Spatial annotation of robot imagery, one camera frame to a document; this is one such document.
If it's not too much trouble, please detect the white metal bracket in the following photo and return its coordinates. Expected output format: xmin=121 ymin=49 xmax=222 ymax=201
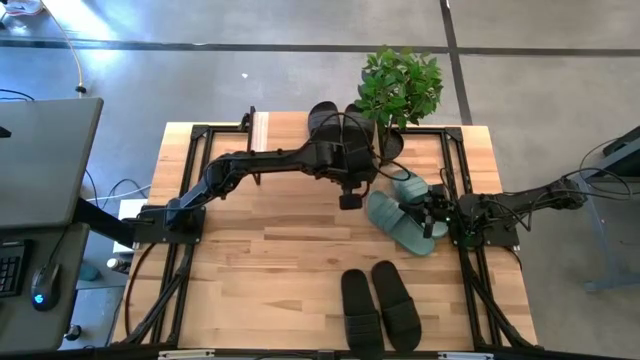
xmin=158 ymin=349 xmax=216 ymax=360
xmin=438 ymin=351 xmax=495 ymax=360

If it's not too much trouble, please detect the black computer mouse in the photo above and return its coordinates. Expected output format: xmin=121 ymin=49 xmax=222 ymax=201
xmin=30 ymin=262 xmax=63 ymax=313

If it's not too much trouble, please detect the black hose cable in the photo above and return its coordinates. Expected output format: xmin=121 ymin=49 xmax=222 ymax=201
xmin=123 ymin=243 xmax=157 ymax=337

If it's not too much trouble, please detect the green rubber slide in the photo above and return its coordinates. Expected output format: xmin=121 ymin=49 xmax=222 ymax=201
xmin=391 ymin=169 xmax=450 ymax=240
xmin=366 ymin=189 xmax=436 ymax=258

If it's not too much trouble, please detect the black flat device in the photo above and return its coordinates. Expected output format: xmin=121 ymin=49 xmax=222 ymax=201
xmin=602 ymin=124 xmax=640 ymax=157

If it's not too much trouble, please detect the wooden shelf black metal frame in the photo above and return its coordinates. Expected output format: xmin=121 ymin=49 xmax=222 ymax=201
xmin=241 ymin=105 xmax=384 ymax=187

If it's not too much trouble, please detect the green leafy plant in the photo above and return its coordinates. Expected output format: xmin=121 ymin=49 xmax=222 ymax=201
xmin=353 ymin=45 xmax=445 ymax=132

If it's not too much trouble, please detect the beige floor cable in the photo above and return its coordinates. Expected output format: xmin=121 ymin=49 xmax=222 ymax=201
xmin=42 ymin=0 xmax=87 ymax=95

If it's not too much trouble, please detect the white power box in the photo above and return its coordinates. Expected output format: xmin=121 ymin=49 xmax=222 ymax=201
xmin=112 ymin=198 xmax=151 ymax=255

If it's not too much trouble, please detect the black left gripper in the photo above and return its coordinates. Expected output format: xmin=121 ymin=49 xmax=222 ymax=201
xmin=312 ymin=141 xmax=380 ymax=185

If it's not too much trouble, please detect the light grey desk top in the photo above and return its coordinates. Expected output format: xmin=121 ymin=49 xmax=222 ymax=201
xmin=0 ymin=97 xmax=105 ymax=230

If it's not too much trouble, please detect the black keyboard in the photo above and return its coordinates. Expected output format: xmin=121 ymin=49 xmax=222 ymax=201
xmin=0 ymin=238 xmax=27 ymax=299

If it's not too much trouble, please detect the black support beam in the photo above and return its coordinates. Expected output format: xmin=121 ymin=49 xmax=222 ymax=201
xmin=73 ymin=197 xmax=139 ymax=247

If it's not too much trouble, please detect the black rubber slide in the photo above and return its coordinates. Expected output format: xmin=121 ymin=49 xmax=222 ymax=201
xmin=370 ymin=259 xmax=423 ymax=353
xmin=340 ymin=268 xmax=386 ymax=360
xmin=343 ymin=103 xmax=377 ymax=151
xmin=306 ymin=101 xmax=342 ymax=151

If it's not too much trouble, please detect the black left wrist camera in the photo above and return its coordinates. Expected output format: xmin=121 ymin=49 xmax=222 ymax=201
xmin=338 ymin=192 xmax=364 ymax=212

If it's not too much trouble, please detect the grey metal table frame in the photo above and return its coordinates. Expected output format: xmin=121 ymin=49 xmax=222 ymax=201
xmin=551 ymin=124 xmax=640 ymax=294

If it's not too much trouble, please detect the dark grey desk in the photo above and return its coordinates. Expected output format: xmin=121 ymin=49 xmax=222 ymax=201
xmin=0 ymin=222 xmax=92 ymax=354

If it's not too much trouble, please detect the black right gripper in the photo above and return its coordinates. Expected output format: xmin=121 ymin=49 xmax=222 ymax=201
xmin=408 ymin=197 xmax=457 ymax=240

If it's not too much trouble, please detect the white pink object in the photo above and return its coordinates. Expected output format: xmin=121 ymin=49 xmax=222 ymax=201
xmin=3 ymin=0 xmax=46 ymax=16

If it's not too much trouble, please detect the black plant pot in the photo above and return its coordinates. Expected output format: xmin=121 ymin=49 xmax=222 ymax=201
xmin=377 ymin=127 xmax=405 ymax=167

